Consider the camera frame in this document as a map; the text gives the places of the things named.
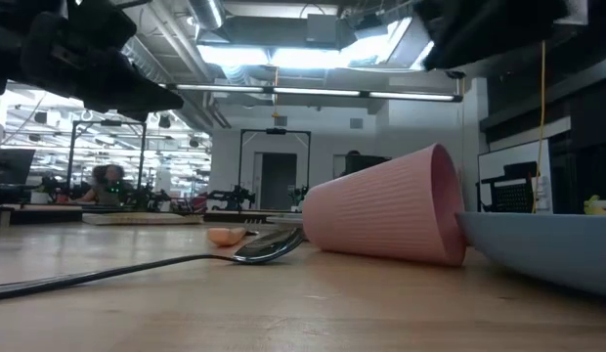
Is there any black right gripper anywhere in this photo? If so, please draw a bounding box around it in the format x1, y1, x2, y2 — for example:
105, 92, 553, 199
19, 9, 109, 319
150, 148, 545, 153
414, 0, 571, 71

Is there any person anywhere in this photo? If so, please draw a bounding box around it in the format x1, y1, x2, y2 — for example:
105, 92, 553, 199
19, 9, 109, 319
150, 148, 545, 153
75, 164, 132, 206

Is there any yellow cable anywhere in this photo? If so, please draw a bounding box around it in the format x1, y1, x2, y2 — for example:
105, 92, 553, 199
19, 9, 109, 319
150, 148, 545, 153
531, 41, 548, 215

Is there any blue plate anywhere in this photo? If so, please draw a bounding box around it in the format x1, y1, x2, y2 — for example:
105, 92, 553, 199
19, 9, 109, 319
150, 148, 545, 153
454, 210, 606, 298

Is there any black computer monitor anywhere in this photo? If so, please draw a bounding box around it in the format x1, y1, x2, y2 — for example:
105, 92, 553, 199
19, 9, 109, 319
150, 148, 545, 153
0, 149, 36, 186

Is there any black mesh chair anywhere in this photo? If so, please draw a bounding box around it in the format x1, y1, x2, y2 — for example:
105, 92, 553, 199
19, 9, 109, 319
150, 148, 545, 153
476, 160, 539, 214

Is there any long ceiling light fixture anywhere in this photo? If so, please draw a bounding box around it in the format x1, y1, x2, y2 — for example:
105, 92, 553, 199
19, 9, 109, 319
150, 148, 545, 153
158, 82, 464, 104

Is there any silver air duct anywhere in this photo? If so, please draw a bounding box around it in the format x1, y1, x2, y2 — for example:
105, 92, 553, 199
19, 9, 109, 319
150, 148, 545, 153
187, 0, 227, 31

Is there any black aluminium table frame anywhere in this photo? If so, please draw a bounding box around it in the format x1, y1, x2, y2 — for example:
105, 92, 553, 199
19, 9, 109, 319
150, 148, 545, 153
0, 203, 304, 227

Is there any black rig frame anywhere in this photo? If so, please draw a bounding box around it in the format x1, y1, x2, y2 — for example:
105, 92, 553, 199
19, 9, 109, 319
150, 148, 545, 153
238, 127, 313, 198
65, 119, 148, 193

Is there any black dark monitor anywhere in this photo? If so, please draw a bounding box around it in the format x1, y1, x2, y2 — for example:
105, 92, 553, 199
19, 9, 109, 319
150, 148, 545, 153
344, 150, 392, 177

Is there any fork with orange handle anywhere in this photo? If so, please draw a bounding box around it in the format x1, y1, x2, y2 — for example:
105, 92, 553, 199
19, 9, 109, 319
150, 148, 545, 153
207, 225, 261, 247

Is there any pink ribbed plastic cup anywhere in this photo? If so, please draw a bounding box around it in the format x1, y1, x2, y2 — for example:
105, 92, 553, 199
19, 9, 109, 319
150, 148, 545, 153
301, 143, 468, 268

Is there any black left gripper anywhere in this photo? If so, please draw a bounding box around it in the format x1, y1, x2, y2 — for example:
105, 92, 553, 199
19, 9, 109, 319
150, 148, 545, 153
20, 0, 185, 123

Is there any black spoon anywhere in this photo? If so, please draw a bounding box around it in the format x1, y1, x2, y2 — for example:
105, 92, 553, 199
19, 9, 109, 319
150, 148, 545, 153
0, 227, 305, 302

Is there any yellow green toy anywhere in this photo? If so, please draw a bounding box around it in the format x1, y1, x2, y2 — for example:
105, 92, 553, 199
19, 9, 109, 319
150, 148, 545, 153
584, 194, 606, 216

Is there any dark grey door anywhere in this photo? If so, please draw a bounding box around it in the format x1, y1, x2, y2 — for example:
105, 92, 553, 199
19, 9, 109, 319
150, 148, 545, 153
260, 153, 298, 211

